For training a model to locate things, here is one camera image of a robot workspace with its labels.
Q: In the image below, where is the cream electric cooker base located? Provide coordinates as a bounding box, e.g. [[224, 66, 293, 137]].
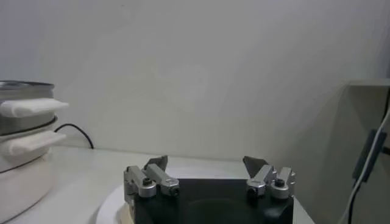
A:
[[0, 130, 67, 224]]

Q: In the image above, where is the black cooker power cable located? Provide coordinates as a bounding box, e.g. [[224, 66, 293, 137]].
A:
[[54, 122, 95, 150]]

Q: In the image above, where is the white round plate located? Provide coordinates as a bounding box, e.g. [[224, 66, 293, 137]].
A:
[[96, 166, 314, 224]]

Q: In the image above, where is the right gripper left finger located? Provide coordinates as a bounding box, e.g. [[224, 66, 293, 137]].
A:
[[123, 155, 180, 203]]

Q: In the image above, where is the black background cable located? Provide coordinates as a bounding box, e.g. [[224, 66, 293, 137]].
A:
[[347, 88, 390, 224]]

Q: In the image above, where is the white background cable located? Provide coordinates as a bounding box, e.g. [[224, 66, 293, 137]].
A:
[[336, 106, 390, 224]]

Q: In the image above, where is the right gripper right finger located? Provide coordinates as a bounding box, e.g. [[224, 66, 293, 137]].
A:
[[243, 156, 296, 200]]

